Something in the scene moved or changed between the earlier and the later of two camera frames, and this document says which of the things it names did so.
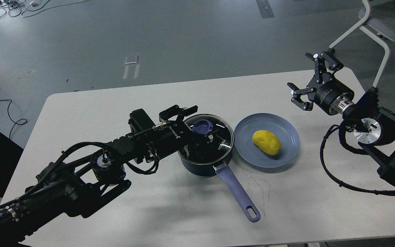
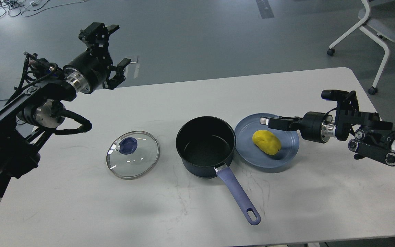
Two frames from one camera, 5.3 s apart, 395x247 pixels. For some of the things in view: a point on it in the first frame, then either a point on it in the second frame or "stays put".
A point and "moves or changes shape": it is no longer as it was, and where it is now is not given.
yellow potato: [267, 141] stays put
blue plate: [284, 130] stays put
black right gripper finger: [297, 100] to [282, 123]
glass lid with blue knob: [215, 145] moves or changes shape
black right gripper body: [332, 96] to [316, 126]
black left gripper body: [175, 137] to [88, 71]
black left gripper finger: [175, 110] to [95, 36]
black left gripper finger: [200, 142] to [119, 77]
